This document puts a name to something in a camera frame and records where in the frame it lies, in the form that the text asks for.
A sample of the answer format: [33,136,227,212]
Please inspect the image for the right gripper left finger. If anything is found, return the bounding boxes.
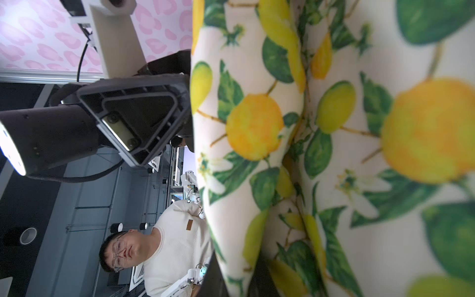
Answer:
[197,254,228,297]

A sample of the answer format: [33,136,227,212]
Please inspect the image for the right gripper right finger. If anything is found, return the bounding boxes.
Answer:
[247,256,280,297]

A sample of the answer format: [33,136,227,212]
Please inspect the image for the lemon print skirt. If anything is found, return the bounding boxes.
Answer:
[190,1,475,297]

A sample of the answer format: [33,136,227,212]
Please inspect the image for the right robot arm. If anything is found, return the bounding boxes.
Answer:
[1,50,193,183]

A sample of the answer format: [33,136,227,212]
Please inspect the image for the person in cream shirt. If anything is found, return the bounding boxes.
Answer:
[99,200,214,297]

